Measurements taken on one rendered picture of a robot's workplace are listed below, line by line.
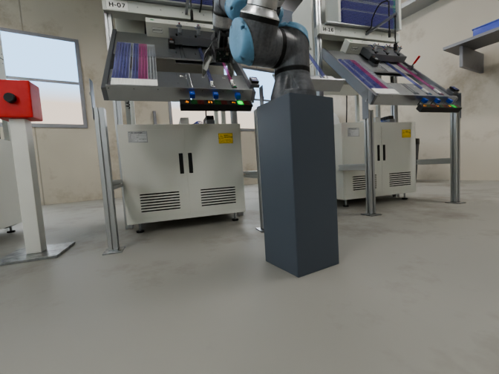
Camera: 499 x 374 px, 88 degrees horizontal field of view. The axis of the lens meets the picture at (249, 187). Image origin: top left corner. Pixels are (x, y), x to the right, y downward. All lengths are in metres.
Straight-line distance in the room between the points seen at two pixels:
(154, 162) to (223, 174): 0.41
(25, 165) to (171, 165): 0.65
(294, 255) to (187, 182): 0.94
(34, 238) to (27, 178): 0.27
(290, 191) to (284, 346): 0.41
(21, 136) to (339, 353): 1.45
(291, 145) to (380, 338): 0.50
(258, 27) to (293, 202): 0.50
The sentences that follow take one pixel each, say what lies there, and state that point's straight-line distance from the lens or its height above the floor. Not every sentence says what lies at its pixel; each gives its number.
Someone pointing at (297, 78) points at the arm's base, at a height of 0.61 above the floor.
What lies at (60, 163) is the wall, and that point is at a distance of 4.50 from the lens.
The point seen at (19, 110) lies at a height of 0.65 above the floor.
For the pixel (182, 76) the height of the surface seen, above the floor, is 0.83.
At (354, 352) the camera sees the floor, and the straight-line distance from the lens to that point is 0.58.
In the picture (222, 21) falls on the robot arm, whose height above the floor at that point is 0.89.
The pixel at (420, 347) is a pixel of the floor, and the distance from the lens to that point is 0.63.
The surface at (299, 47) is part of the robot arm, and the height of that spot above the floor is 0.70.
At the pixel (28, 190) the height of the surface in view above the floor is 0.30.
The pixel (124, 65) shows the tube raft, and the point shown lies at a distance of 1.52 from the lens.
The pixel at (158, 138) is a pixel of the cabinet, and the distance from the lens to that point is 1.59.
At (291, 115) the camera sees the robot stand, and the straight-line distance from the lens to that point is 0.78.
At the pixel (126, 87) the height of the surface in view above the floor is 0.72.
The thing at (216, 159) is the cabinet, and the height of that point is 0.40.
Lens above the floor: 0.34
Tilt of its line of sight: 4 degrees down
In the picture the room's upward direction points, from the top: 4 degrees counter-clockwise
